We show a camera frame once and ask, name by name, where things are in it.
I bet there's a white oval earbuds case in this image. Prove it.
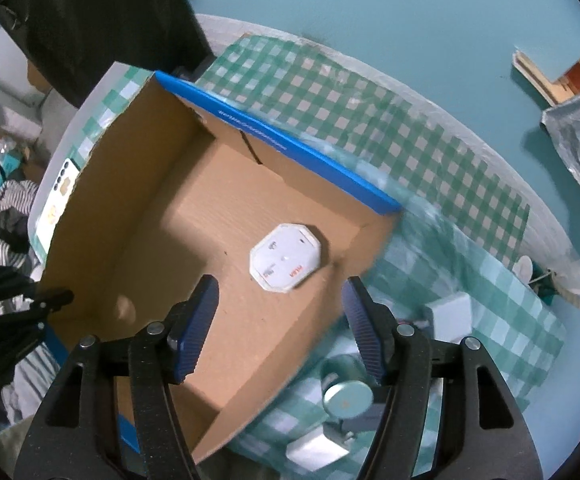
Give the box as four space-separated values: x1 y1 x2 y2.
285 427 351 472

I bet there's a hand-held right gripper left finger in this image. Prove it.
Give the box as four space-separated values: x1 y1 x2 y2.
14 274 220 480

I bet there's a white octagonal case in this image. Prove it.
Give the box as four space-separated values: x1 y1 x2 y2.
248 223 322 293

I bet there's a round jar with teal lid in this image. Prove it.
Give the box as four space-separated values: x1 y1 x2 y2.
320 352 375 418

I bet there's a white printed card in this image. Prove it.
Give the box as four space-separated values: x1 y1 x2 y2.
34 157 82 257

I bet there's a small white round object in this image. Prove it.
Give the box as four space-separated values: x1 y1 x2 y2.
514 255 536 281

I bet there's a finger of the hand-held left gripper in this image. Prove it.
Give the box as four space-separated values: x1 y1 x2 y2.
0 287 75 323

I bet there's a striped cloth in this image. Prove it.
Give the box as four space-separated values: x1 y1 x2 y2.
2 345 63 423
0 180 41 266

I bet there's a cardboard box with blue edge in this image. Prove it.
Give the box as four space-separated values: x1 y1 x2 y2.
37 71 403 466

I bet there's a small brown cardboard box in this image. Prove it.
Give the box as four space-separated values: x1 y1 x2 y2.
26 60 53 93

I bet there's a white charger cube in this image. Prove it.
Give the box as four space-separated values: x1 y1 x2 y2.
422 291 473 343

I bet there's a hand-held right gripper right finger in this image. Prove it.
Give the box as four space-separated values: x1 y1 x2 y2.
341 276 543 480

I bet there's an olive green cloth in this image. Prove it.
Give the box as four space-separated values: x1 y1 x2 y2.
0 422 36 480

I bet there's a wooden frame piece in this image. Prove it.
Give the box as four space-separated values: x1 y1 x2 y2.
511 37 580 108

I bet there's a green checkered tablecloth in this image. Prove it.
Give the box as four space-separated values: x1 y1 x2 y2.
67 32 568 478

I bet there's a black cloth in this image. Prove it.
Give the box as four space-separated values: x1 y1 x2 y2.
0 0 216 108

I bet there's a beige rope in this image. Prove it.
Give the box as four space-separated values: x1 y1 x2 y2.
530 270 580 321

